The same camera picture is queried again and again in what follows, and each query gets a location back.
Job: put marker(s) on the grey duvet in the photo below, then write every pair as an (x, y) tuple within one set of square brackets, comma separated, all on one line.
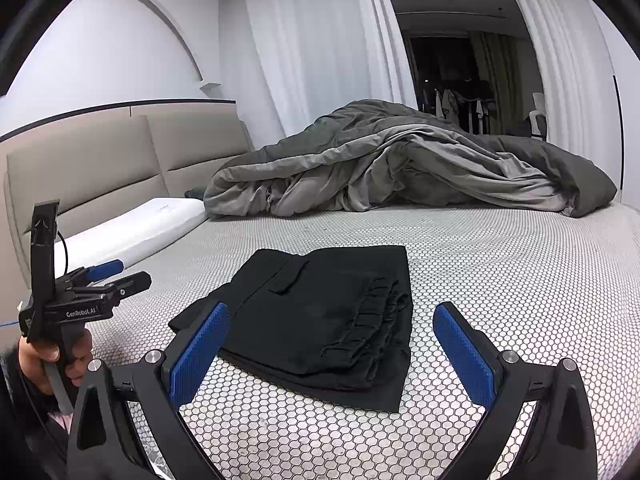
[(400, 170)]

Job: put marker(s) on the white curtain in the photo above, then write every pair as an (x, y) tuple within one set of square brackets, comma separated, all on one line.
[(310, 50), (555, 60)]

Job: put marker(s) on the white chair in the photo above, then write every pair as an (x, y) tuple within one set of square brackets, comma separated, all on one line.
[(537, 115)]

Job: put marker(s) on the dark cloth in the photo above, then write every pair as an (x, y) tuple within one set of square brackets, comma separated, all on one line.
[(195, 193)]

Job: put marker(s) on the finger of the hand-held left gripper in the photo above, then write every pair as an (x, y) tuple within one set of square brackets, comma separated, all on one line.
[(105, 269), (132, 284)]

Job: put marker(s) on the black pants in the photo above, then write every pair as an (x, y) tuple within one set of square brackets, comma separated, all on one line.
[(325, 320)]

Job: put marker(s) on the white pillow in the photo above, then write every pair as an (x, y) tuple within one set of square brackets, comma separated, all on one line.
[(140, 225)]

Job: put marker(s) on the clothes rack with garments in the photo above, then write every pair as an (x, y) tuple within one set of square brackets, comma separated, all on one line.
[(460, 105)]

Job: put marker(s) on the bed with honeycomb sheet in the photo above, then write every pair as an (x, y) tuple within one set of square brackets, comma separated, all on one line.
[(500, 270)]

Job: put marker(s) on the person's left hand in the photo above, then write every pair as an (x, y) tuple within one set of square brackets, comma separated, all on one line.
[(80, 360)]

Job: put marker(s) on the beige padded headboard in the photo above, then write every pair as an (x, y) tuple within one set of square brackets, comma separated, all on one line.
[(100, 180)]

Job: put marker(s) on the brown curtain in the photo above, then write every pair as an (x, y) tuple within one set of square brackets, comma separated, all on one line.
[(492, 60)]

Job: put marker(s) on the person's left forearm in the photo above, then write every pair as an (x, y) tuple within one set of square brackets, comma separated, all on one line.
[(12, 390)]

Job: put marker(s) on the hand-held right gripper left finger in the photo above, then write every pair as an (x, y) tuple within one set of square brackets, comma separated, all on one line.
[(200, 355)]

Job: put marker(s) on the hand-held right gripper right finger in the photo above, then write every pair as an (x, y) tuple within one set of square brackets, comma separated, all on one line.
[(462, 355)]

